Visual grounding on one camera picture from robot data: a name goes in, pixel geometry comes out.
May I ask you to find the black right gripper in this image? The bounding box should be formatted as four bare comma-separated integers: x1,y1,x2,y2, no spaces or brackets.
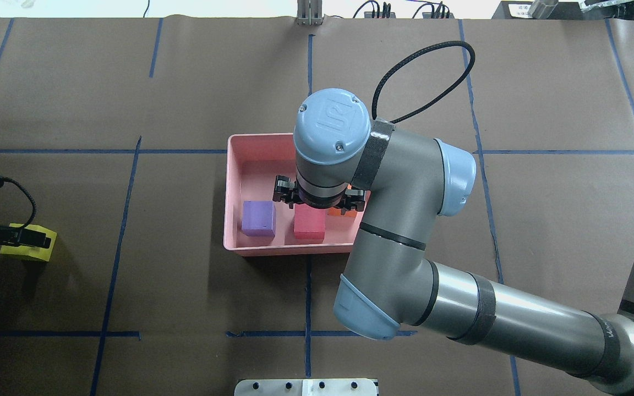
272,175,367,213

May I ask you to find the red foam block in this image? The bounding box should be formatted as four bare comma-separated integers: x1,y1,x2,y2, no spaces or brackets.
293,205,327,240

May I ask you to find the yellow-green foam block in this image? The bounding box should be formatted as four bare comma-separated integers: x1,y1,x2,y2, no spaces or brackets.
0,224,58,263

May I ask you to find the purple foam block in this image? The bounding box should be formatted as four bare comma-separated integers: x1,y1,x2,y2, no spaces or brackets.
241,200,277,238

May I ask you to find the orange foam block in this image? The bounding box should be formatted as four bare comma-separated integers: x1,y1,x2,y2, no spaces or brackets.
327,207,359,218

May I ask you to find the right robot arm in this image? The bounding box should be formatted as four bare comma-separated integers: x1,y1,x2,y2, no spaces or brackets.
272,88,634,395

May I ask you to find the brown paper table cover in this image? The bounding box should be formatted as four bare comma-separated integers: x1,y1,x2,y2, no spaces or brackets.
0,15,634,395

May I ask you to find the black power connector left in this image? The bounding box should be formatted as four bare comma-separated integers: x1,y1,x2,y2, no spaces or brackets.
352,1,397,19

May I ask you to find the black power connector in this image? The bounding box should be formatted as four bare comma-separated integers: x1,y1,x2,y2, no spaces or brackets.
352,1,397,19
412,1,455,19

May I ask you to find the black power connector right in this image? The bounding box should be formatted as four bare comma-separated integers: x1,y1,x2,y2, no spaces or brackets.
412,1,455,19

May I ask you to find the black box with label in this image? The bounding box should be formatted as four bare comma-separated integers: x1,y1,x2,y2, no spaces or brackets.
491,0,587,20

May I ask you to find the silver metal cylinder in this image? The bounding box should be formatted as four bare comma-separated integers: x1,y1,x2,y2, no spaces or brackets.
527,0,559,20

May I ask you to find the aluminium frame post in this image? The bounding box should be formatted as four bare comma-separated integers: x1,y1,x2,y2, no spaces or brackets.
296,0,324,26

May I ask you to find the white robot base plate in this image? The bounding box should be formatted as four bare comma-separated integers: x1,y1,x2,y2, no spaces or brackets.
234,378,380,395

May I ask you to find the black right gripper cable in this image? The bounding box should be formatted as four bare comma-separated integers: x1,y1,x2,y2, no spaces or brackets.
371,41,476,125

